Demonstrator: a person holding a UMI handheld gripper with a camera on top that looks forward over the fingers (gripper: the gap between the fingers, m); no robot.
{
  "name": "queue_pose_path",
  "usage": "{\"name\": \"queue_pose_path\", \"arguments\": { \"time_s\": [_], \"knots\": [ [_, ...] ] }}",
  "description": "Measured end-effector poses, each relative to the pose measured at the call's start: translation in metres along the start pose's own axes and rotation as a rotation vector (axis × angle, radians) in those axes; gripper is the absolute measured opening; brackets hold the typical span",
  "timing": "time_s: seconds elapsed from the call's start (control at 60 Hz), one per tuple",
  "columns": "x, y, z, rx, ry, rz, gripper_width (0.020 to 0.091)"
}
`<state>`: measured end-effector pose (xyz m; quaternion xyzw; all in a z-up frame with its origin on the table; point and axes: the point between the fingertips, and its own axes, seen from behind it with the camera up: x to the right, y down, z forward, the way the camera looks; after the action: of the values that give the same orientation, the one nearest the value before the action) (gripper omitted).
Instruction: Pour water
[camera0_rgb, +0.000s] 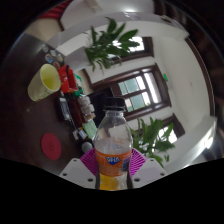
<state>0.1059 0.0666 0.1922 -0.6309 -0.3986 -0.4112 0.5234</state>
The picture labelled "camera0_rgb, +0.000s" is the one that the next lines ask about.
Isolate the flat round red coaster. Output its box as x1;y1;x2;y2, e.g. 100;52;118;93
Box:
40;132;63;161

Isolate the orange drink plastic bottle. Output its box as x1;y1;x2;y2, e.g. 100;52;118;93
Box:
94;97;134;192

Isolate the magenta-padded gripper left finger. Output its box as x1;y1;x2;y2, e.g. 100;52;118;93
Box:
59;148;98;190

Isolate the yellow plastic cup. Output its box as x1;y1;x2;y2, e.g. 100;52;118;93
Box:
27;63;63;103

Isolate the dark wooden double door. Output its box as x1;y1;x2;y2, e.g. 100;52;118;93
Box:
83;63;173;122

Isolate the red box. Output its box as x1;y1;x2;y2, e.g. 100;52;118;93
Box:
57;64;78;94

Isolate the grey headed black microphone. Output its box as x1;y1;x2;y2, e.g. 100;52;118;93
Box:
81;141;94;154

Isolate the red carpeted staircase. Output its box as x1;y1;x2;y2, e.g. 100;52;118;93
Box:
39;0;73;20

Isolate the green box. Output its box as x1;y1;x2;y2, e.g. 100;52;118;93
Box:
73;73;85;98

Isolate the potted plant white pot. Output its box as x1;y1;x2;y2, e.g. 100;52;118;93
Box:
129;116;176;168
83;17;141;73

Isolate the brown box of white packets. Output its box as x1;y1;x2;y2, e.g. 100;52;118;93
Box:
77;94;97;123

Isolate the flat black device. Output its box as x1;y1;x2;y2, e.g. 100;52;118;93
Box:
58;97;73;122

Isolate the dark framed window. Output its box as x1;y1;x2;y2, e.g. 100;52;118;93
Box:
159;113;186;140
109;35;155;65

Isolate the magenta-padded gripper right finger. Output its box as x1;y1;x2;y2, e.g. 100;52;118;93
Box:
128;148;168;190

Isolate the black office chair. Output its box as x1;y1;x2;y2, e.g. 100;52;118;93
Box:
88;87;116;128

